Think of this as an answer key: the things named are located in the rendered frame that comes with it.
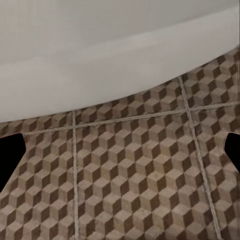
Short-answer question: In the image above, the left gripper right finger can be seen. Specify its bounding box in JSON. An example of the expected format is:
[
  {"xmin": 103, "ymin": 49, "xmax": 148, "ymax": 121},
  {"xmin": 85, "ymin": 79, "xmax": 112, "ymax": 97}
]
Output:
[{"xmin": 224, "ymin": 132, "xmax": 240, "ymax": 173}]

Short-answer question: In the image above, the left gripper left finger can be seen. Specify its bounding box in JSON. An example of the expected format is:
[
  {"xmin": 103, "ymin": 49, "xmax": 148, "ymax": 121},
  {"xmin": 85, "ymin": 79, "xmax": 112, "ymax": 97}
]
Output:
[{"xmin": 0, "ymin": 133, "xmax": 26, "ymax": 193}]

